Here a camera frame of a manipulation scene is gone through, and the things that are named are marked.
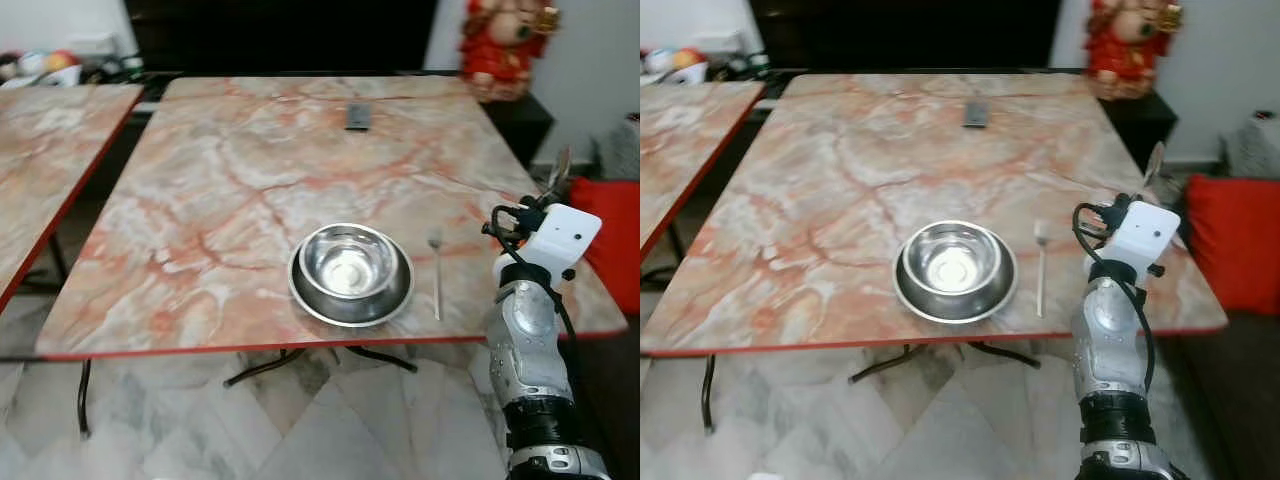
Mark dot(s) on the black metal table legs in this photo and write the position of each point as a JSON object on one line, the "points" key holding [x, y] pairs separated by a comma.
{"points": [[890, 363], [265, 367]]}

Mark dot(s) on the red plush figurine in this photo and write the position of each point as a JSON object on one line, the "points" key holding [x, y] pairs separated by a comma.
{"points": [[505, 50], [1128, 50]]}

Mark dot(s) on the small marble side table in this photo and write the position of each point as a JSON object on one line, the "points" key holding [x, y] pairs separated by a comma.
{"points": [[45, 160], [685, 150]]}

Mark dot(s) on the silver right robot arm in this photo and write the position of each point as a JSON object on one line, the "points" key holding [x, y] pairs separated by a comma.
{"points": [[1110, 350], [528, 350]]}

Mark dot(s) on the steel plate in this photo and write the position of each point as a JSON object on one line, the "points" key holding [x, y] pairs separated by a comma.
{"points": [[305, 300], [908, 296]]}

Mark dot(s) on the red cushion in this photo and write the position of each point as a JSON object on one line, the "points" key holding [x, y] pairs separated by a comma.
{"points": [[1235, 245], [612, 245]]}

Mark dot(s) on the steel fork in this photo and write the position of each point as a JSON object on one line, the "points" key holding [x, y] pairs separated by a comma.
{"points": [[1041, 280], [437, 285]]}

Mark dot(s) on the black side table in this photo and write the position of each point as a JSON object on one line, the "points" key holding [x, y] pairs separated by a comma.
{"points": [[525, 125], [1145, 125]]}

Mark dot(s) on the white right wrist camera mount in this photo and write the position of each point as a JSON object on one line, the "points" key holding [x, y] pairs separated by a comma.
{"points": [[1145, 235], [560, 240]]}

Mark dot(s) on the grey fabric bundle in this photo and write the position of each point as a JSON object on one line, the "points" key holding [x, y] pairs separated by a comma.
{"points": [[622, 150], [1255, 148]]}

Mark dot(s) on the steel spoon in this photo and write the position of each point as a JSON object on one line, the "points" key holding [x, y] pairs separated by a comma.
{"points": [[1155, 163], [563, 166]]}

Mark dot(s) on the steel bowl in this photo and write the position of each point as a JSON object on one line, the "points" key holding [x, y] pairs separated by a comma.
{"points": [[953, 260], [350, 262]]}

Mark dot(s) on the colourful toy pile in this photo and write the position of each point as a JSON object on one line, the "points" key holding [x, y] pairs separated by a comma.
{"points": [[45, 66], [675, 63]]}

